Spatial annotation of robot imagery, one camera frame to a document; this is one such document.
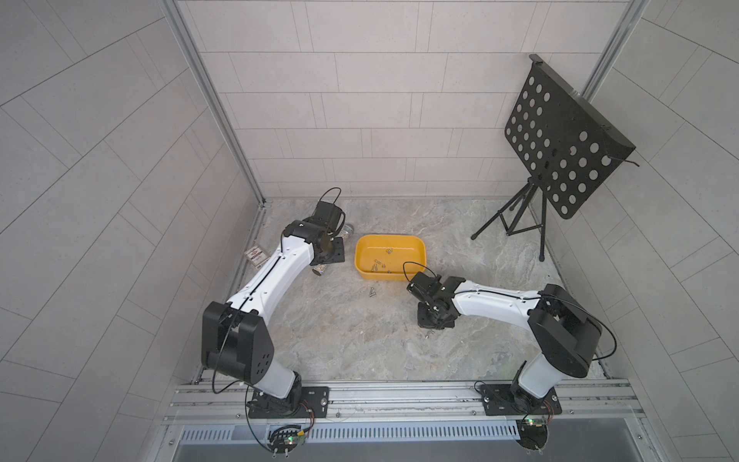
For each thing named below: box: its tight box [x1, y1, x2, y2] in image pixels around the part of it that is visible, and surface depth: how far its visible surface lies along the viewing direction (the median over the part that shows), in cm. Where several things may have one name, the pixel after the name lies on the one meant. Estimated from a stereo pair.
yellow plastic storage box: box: [354, 233, 428, 282], surface depth 100 cm
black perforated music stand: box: [471, 53, 637, 261], surface depth 79 cm
